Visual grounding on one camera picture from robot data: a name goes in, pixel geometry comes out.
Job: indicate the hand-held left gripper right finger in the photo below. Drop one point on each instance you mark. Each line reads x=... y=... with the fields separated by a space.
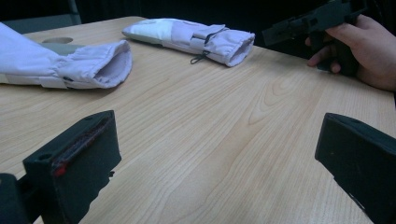
x=361 y=158

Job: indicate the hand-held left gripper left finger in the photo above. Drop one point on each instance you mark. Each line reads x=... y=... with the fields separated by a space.
x=84 y=155

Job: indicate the light purple jacket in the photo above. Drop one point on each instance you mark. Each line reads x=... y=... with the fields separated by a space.
x=186 y=35

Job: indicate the grey chair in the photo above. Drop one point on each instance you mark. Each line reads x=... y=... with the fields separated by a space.
x=40 y=17

